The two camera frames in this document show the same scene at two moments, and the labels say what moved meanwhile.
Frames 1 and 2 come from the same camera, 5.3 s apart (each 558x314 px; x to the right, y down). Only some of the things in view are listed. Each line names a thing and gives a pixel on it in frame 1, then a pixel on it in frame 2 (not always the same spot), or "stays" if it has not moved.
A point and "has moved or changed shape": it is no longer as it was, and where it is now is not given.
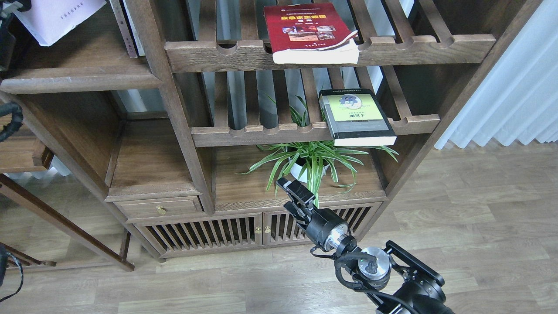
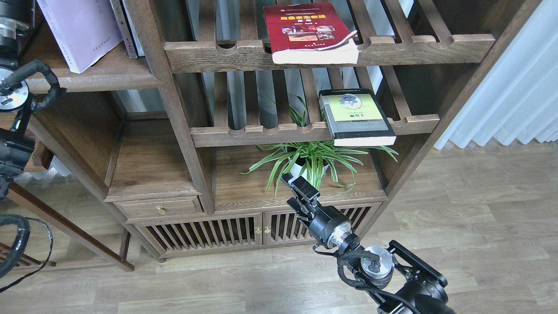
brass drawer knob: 161,210 stays
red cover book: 310,33 stays
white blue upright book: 134,35 stays
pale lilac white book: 47,20 has moved or changed shape
